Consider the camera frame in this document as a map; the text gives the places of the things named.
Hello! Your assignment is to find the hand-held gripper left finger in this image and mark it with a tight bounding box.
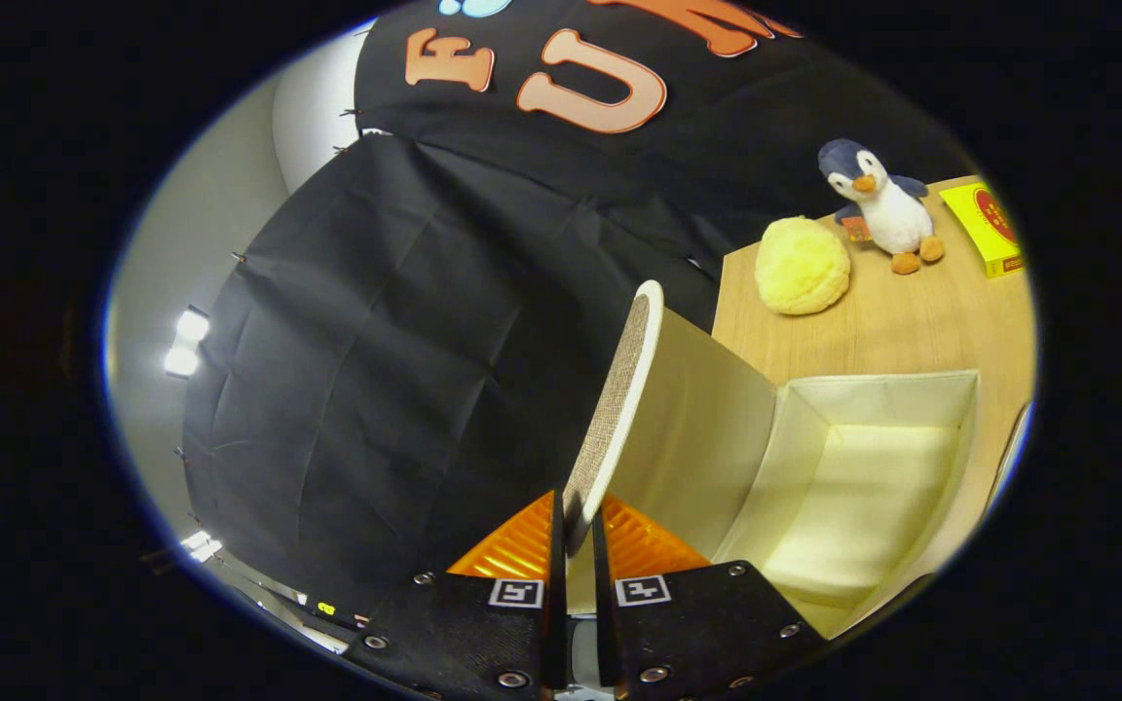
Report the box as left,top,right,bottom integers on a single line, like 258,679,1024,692
340,490,569,701

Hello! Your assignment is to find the cream fabric storage box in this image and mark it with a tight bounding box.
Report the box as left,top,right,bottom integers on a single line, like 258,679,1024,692
561,279,983,641

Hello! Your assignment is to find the penguin plush toy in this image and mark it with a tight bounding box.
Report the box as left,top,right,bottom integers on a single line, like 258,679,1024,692
817,137,947,277

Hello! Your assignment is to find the yellow book with red circle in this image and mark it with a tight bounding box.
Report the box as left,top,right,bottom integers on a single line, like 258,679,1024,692
939,180,1025,280

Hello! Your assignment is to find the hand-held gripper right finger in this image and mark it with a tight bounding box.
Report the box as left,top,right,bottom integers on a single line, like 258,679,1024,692
588,494,827,701

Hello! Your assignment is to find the yellow round plush toy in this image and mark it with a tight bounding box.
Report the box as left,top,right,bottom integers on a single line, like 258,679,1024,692
754,216,852,316

